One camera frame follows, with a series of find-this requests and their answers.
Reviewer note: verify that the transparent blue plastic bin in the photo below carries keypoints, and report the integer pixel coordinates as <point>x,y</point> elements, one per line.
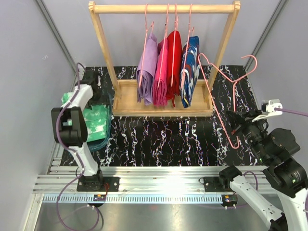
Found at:
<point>103,142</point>

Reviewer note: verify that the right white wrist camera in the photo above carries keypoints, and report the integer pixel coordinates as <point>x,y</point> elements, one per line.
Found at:
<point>269,109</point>

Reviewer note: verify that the wooden clothes rack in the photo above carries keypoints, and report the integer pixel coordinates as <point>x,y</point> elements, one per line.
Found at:
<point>125,102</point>

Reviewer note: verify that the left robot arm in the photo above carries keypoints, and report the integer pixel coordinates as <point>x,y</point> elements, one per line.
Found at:
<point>89,177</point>

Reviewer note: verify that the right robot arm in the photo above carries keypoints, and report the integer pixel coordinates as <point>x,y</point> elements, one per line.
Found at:
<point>286,176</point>

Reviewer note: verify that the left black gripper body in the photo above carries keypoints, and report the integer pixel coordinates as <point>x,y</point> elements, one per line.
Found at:
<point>95,80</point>

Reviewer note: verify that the pink hanger with red trousers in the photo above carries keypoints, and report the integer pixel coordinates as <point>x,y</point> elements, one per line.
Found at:
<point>175,24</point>

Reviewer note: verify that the blue patterned trousers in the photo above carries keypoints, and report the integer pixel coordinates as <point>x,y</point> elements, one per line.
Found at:
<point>189,71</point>

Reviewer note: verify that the pink hanger with blue trousers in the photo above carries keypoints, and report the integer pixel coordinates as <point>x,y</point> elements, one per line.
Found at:
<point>189,31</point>

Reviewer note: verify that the lilac folded trousers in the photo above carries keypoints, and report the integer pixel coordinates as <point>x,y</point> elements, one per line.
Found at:
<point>147,68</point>

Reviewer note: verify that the green white trousers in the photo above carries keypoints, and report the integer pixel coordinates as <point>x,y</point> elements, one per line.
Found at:
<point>82,118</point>

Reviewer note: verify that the pink folded trousers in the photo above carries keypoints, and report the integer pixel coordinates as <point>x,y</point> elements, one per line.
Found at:
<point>159,87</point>

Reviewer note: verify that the pink wire hanger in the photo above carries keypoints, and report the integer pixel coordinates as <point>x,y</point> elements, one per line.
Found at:
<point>234,82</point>

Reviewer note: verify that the pink hanger with lilac trousers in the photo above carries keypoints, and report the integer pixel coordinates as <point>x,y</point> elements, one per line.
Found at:
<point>144,47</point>

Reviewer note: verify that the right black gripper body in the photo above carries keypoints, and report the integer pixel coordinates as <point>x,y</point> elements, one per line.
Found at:
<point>244,122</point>

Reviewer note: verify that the black marble pattern mat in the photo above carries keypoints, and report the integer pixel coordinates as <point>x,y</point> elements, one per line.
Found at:
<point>182,141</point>

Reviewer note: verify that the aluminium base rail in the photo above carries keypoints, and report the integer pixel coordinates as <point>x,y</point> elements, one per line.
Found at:
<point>140,185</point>

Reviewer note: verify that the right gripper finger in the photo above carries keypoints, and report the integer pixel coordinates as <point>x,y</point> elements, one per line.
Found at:
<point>238,131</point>
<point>236,118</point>

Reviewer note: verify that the red folded trousers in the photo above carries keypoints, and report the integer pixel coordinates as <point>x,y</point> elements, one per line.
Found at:
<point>173,91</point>

